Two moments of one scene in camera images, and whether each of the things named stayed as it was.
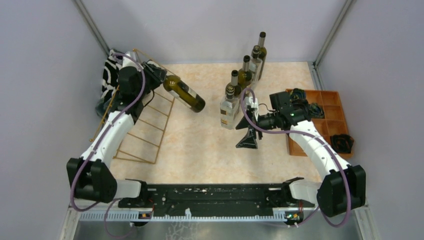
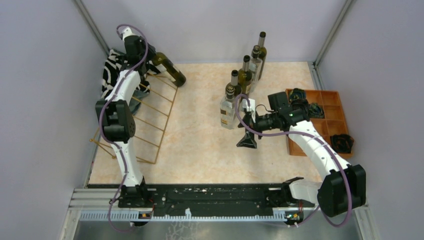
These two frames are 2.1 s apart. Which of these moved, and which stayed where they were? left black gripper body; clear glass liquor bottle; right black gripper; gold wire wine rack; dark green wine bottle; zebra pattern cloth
Moved: dark green wine bottle; left black gripper body
Stayed: clear glass liquor bottle; zebra pattern cloth; right black gripper; gold wire wine rack
